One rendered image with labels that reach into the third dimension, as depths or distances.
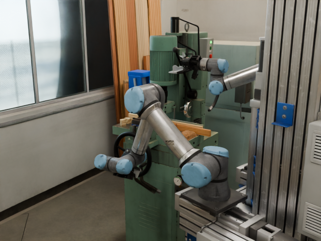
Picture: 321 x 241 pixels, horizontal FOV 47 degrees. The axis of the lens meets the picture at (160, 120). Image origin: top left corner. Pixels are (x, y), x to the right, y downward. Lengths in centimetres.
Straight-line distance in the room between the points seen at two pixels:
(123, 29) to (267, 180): 255
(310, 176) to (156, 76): 119
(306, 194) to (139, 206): 135
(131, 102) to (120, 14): 228
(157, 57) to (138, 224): 117
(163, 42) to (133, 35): 173
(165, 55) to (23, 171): 168
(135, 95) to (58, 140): 200
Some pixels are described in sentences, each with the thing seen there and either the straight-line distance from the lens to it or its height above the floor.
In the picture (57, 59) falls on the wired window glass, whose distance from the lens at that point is 352.
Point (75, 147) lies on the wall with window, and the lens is 371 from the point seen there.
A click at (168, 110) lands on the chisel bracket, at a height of 102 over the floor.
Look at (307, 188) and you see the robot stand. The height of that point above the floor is 97.
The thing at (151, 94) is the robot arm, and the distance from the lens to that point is 165.
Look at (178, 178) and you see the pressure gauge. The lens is 227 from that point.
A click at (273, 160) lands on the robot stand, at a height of 102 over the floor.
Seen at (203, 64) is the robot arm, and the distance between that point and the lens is 213.
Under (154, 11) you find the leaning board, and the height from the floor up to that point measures 168.
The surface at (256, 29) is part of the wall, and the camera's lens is 452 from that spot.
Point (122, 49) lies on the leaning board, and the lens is 384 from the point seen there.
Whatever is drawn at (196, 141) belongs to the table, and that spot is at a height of 87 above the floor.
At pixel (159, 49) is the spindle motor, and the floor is 143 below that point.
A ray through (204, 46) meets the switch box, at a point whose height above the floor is 143.
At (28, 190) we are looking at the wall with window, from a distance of 346.
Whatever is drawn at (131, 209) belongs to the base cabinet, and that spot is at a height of 31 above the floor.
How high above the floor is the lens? 161
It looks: 15 degrees down
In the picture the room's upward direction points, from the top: straight up
